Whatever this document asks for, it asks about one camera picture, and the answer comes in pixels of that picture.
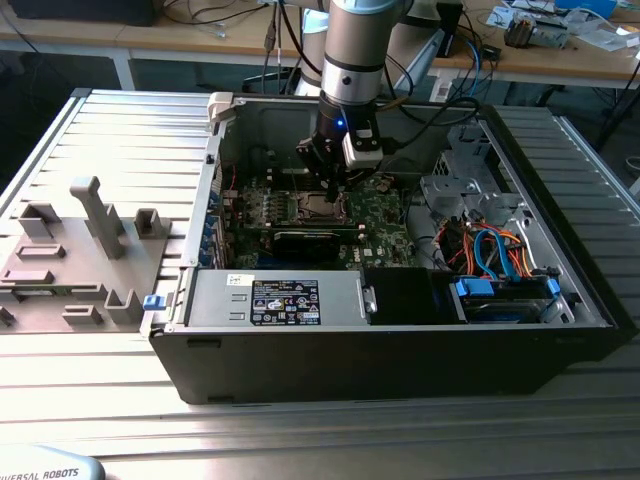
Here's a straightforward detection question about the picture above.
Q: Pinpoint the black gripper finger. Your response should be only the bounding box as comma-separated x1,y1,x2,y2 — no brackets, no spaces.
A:
294,138,344,204
339,166,377,192

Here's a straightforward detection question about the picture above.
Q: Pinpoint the metal socket cover frame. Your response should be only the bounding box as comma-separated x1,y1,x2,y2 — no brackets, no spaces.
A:
298,191,352,225

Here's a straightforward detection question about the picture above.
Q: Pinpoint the silver CPU with green edge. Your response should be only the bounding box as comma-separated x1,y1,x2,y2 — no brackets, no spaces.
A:
305,195,344,217

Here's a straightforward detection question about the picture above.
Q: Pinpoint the dark CPU cooler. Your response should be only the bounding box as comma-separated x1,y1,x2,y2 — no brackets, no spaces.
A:
503,13,540,50

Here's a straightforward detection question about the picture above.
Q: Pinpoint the green motherboard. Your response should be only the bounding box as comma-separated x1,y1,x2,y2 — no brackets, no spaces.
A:
222,172,420,270

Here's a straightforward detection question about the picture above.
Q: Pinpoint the black graphics card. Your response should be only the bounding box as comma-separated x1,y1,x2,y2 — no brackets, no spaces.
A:
269,227,344,261

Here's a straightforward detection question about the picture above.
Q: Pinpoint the grey metal drive cage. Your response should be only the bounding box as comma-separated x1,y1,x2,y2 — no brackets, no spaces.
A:
418,123,532,236

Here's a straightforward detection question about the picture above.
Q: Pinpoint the beige case latch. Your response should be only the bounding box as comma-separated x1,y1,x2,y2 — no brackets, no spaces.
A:
207,92,236,124

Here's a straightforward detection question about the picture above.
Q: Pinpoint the pale grey slanted stand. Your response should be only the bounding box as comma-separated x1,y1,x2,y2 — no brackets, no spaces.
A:
397,27,446,99

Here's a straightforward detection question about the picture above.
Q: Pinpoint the black drive bay box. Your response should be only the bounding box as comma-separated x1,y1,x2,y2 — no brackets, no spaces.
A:
360,266,456,327

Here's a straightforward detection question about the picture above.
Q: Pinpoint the hard disk in blue carrier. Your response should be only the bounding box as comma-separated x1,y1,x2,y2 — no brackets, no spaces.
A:
448,277,562,324

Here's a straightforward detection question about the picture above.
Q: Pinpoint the grey power supply with label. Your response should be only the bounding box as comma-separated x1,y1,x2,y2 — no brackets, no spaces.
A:
184,269,371,329

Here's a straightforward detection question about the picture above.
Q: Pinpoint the black open PC case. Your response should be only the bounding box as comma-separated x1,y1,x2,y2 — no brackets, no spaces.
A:
148,92,634,406

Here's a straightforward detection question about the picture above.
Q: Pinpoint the light wooden desk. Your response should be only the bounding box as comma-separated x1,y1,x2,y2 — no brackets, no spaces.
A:
429,0,640,94
0,0,306,91

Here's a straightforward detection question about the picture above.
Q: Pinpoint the grey parts rack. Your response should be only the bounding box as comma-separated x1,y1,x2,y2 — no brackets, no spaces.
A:
0,175,174,335

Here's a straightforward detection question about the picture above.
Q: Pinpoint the black monitor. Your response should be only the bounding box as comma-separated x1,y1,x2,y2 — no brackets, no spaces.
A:
7,0,159,27

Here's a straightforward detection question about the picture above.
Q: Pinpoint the blue box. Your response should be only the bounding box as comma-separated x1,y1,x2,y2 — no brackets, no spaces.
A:
554,0,619,20

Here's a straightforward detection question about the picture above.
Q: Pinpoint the grey Universal Robots teach pendant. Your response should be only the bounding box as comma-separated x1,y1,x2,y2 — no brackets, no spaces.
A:
0,444,107,480

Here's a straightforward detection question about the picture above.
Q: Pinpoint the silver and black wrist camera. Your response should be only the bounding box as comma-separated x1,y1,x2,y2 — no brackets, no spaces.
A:
342,128,385,170

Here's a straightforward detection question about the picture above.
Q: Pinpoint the thin blue wire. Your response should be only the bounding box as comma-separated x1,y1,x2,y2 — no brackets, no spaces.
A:
472,228,501,280

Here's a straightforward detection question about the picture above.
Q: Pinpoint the flat blue wire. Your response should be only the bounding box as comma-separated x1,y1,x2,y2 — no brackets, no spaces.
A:
488,227,524,284

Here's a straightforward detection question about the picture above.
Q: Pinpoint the orange wire bundle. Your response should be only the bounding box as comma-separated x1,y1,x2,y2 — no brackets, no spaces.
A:
444,224,535,279

